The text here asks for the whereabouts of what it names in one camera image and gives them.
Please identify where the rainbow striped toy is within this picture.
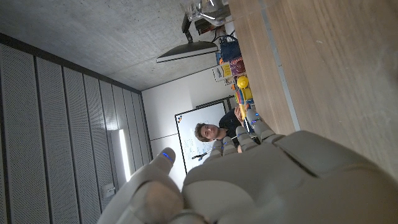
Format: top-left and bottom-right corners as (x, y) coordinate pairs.
(233, 90), (246, 105)

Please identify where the dark blue bag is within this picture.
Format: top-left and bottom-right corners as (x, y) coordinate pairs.
(218, 35), (242, 63)

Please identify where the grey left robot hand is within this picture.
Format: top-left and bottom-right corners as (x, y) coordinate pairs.
(96, 108), (398, 224)

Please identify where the black box with orange print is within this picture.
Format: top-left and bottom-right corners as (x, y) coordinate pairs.
(195, 18), (219, 35)

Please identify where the black framed whiteboard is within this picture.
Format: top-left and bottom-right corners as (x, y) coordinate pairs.
(174, 100), (228, 174)

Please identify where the white and yellow snack box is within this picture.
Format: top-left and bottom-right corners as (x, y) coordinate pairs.
(212, 62), (233, 83)

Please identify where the man in dark shirt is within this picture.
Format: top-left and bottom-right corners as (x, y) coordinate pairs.
(194, 107), (250, 154)

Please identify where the clear plastic bottle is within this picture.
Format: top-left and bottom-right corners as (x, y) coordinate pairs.
(183, 0), (233, 26)

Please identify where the small grey ceiling sensor box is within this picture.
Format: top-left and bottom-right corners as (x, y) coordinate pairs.
(101, 182), (117, 199)

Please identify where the black flat monitor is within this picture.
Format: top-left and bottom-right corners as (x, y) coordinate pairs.
(155, 40), (220, 64)

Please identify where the long white ceiling light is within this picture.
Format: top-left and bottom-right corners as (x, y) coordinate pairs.
(118, 128), (132, 183)

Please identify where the purple snack packet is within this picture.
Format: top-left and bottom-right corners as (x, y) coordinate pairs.
(229, 56), (247, 77)

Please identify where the yellow plastic toy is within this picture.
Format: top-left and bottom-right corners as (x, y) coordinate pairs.
(236, 75), (254, 101)

